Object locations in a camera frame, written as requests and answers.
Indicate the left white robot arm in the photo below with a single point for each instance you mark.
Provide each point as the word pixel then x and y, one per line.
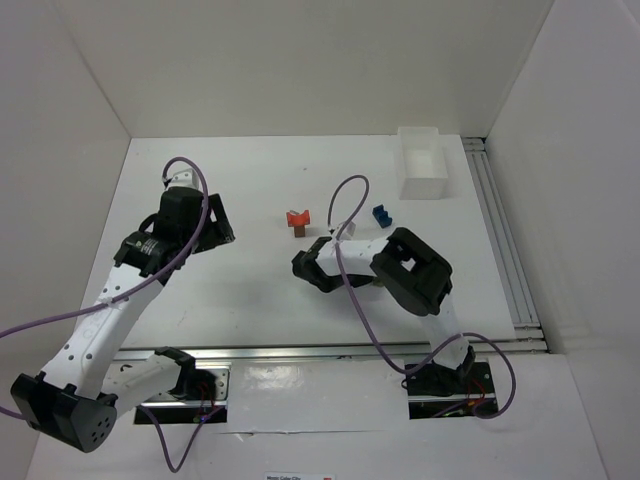
pixel 75 398

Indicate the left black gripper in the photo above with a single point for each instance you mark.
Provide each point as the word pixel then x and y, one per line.
pixel 218 226

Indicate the blue wood block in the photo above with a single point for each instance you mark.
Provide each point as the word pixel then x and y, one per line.
pixel 382 217

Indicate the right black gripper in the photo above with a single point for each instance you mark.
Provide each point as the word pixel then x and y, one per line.
pixel 304 265

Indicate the red wood block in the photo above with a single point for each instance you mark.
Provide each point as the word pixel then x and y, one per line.
pixel 295 220

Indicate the white label with text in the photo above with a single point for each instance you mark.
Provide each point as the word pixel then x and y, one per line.
pixel 297 476

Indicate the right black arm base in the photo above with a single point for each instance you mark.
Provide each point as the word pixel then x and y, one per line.
pixel 429 395

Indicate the aluminium rail front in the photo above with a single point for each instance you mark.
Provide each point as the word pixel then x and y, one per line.
pixel 300 352

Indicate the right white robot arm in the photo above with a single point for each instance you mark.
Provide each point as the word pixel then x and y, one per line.
pixel 417 277

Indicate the aluminium rail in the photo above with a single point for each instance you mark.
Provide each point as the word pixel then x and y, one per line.
pixel 520 302
pixel 300 352

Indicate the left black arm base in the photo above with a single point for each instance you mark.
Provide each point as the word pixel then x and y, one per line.
pixel 207 398

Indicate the white perforated plastic bin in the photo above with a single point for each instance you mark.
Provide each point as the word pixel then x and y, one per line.
pixel 420 164

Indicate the aluminium rail right side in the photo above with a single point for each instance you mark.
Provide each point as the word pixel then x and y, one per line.
pixel 520 302

